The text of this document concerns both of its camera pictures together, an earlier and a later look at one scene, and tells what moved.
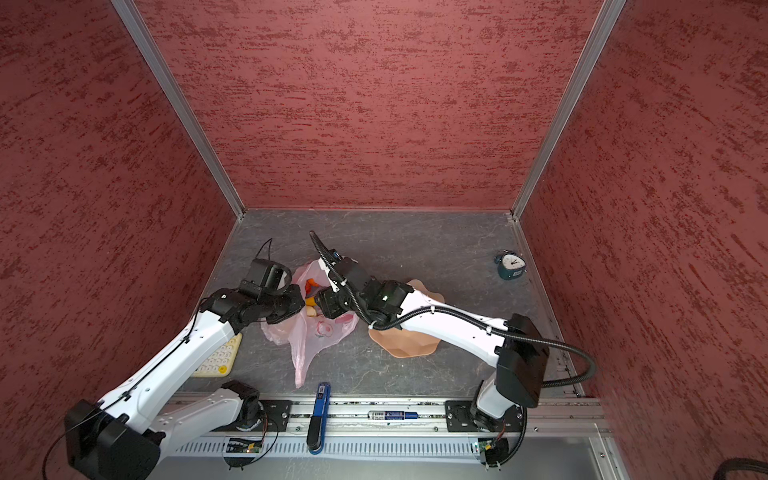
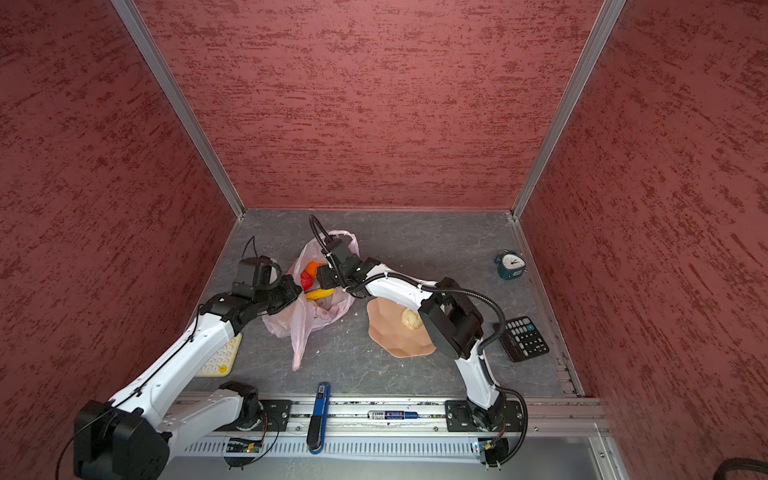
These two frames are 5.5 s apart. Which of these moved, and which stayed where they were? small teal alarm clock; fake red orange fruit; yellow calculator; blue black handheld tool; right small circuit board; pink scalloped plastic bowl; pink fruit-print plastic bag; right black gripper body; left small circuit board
Moved: pink fruit-print plastic bag; fake red orange fruit; right black gripper body
Stayed: pink scalloped plastic bowl; small teal alarm clock; yellow calculator; right small circuit board; blue black handheld tool; left small circuit board
